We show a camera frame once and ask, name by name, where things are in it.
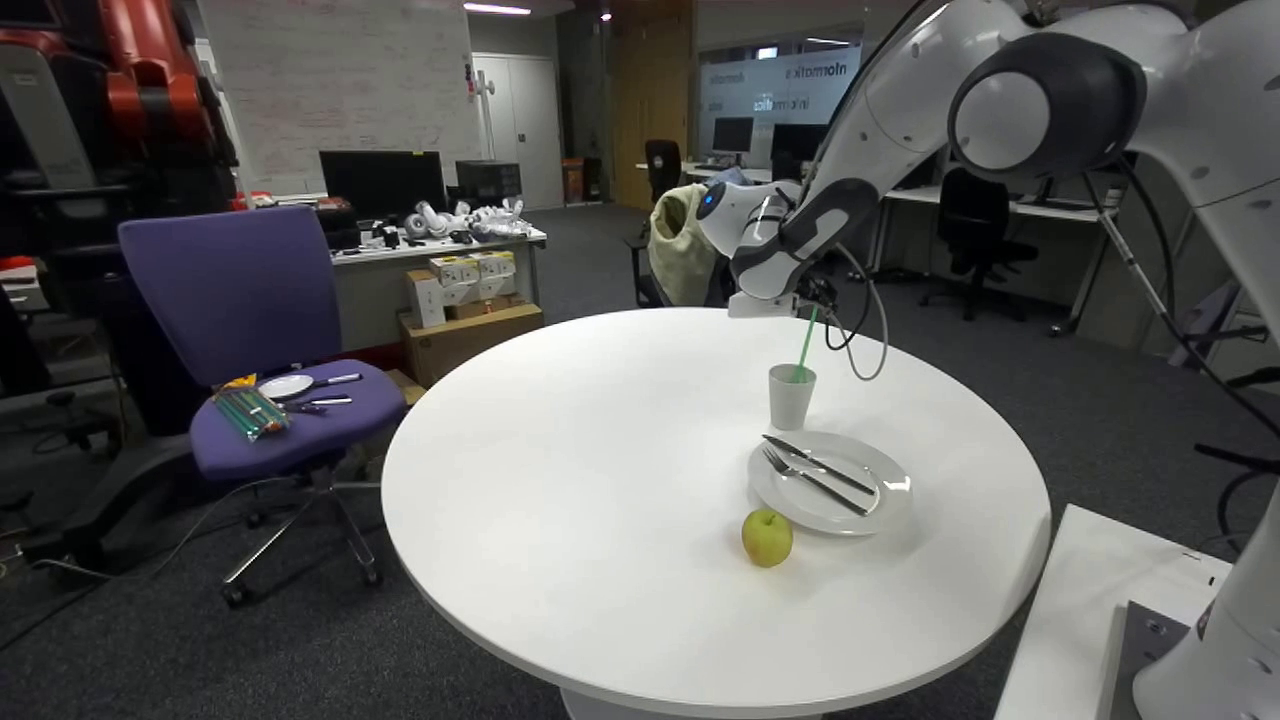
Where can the green packet on chair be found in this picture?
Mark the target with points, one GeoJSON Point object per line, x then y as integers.
{"type": "Point", "coordinates": [249, 415]}

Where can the black handled fork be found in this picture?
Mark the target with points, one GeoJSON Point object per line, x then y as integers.
{"type": "Point", "coordinates": [802, 478]}

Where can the white paper cup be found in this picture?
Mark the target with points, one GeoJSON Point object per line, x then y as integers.
{"type": "Point", "coordinates": [789, 392]}

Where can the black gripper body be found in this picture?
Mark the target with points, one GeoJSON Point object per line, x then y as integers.
{"type": "Point", "coordinates": [821, 285]}

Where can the white side desk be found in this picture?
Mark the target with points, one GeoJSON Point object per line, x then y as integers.
{"type": "Point", "coordinates": [373, 290]}

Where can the chair with beige jacket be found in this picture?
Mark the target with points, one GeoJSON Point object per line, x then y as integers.
{"type": "Point", "coordinates": [672, 262]}

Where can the white small dish on chair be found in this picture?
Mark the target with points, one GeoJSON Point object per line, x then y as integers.
{"type": "Point", "coordinates": [287, 386]}

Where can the white round plate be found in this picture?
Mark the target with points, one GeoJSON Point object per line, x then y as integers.
{"type": "Point", "coordinates": [891, 509]}

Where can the black office chair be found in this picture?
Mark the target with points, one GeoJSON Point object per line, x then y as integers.
{"type": "Point", "coordinates": [975, 231]}

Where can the purple office chair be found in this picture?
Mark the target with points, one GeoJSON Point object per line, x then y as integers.
{"type": "Point", "coordinates": [244, 299]}

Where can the white robot base platform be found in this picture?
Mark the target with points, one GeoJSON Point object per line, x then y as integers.
{"type": "Point", "coordinates": [1070, 648]}

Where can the green yellow apple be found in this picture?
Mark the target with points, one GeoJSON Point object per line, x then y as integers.
{"type": "Point", "coordinates": [766, 537]}

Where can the green straw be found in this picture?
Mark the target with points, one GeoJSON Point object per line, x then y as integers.
{"type": "Point", "coordinates": [810, 324]}

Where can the black computer monitor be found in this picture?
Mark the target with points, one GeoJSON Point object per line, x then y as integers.
{"type": "Point", "coordinates": [380, 182]}

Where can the black handled knife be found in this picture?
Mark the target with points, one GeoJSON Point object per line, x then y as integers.
{"type": "Point", "coordinates": [818, 460]}

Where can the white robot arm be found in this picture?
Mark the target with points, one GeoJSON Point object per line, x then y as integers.
{"type": "Point", "coordinates": [1036, 101]}

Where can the red industrial robot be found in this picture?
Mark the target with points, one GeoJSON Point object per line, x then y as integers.
{"type": "Point", "coordinates": [105, 101]}

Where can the cardboard box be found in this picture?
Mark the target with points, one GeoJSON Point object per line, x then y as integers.
{"type": "Point", "coordinates": [436, 348]}

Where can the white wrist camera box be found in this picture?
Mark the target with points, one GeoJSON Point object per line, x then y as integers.
{"type": "Point", "coordinates": [750, 303]}

